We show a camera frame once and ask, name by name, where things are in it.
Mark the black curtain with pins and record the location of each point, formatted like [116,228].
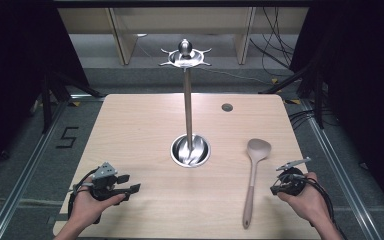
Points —
[13,66]
[363,83]

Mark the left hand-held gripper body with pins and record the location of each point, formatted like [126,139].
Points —
[104,180]

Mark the light wooden shelf unit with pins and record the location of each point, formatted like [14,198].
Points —
[123,40]

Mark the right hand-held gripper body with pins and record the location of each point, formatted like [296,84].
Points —
[290,181]

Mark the steel utensil rack stand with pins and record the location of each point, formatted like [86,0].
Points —
[188,110]

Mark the person's left hand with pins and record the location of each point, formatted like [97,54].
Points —
[90,205]

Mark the taupe silicone spoon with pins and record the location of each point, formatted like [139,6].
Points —
[256,166]

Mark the grey table grommet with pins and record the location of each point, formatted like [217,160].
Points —
[227,107]

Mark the metal floor rail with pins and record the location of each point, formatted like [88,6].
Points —
[340,166]
[23,176]

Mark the person's right hand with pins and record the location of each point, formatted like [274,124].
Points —
[308,200]

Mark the black tripod stand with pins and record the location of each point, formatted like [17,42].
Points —
[51,93]
[316,93]

